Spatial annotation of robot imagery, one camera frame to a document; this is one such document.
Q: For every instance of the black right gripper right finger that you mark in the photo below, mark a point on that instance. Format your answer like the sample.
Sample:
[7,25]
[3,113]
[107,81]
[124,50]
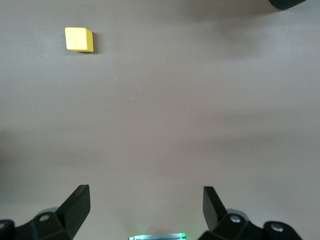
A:
[212,210]

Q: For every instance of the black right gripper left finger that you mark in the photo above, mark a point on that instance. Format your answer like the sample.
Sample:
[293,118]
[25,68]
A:
[72,212]

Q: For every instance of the yellow block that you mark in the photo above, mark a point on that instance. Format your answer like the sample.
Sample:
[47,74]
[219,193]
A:
[76,38]

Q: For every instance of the black cylinder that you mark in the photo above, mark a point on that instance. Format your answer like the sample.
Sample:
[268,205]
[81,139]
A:
[287,3]

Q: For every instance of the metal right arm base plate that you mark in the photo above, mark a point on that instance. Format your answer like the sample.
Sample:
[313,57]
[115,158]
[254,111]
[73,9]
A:
[157,237]

